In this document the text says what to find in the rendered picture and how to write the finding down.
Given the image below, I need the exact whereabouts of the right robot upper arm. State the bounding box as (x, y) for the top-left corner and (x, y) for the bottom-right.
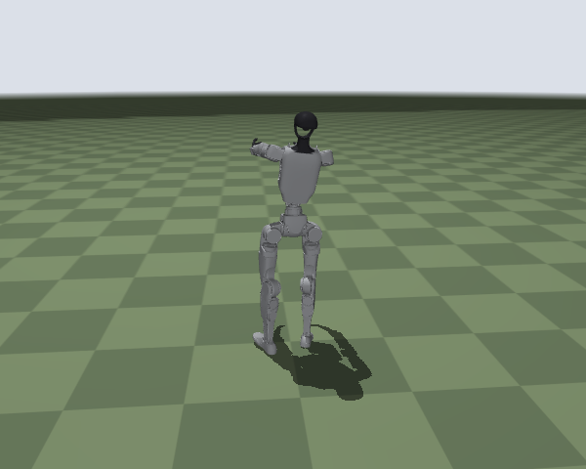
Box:
(320, 149), (334, 166)

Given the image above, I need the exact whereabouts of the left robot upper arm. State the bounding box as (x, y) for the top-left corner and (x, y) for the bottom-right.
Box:
(259, 142), (284, 162)

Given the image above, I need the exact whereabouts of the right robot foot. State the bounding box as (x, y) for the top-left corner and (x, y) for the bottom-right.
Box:
(300, 332), (314, 348)

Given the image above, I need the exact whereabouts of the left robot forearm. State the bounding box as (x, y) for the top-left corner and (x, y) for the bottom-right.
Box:
(250, 143), (263, 156)

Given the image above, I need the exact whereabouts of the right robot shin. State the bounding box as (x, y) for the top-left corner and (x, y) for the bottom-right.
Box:
(302, 278), (315, 337)

